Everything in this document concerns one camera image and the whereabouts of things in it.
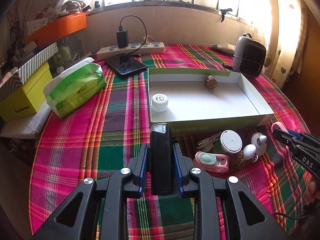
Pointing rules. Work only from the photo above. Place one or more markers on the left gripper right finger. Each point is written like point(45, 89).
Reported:
point(182, 166)

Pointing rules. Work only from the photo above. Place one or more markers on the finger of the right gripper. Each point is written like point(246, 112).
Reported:
point(298, 133)
point(285, 138)

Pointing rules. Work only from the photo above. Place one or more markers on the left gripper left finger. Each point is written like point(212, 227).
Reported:
point(139, 166)

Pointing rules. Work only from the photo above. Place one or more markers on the small pink clip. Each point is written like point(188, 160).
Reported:
point(278, 125)

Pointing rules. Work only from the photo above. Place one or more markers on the black rectangular device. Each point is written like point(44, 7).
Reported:
point(161, 160)

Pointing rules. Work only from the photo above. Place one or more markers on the pink teal carabiner clip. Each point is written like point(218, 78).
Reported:
point(211, 162)

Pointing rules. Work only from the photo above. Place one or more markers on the white mushroom toy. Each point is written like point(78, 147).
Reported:
point(249, 152)

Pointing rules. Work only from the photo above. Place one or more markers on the person's right hand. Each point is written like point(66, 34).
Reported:
point(312, 191)

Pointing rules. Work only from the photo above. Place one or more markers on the plaid bed cover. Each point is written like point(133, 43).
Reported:
point(100, 137)

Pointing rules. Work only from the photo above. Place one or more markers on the green white cardboard box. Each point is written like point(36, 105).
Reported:
point(194, 109)

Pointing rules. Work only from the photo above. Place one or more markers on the small white jar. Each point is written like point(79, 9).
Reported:
point(159, 103)

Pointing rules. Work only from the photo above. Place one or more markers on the walnut in box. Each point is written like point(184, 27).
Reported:
point(210, 82)

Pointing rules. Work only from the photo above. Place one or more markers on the grey desk fan heater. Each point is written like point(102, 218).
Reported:
point(249, 56)

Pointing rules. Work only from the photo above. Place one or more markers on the green tissue pack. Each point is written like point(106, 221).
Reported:
point(74, 87)

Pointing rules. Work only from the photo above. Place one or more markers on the black smartphone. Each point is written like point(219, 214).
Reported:
point(125, 65)

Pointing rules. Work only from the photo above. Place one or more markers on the heart pattern curtain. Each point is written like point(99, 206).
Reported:
point(288, 36)

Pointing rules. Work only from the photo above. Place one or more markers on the white power strip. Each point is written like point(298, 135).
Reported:
point(132, 49)

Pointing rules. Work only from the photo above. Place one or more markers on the yellow box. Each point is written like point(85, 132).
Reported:
point(27, 99)

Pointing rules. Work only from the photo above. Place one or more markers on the black window latch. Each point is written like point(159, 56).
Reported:
point(224, 12)

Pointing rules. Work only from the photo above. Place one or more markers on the striped box lid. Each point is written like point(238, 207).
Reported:
point(22, 75)

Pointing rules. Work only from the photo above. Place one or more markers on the orange tray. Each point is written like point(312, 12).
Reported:
point(58, 29)

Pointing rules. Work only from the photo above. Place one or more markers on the red flower branches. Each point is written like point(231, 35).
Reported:
point(17, 17)

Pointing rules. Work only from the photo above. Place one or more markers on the black charger with cable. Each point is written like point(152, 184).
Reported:
point(123, 35)

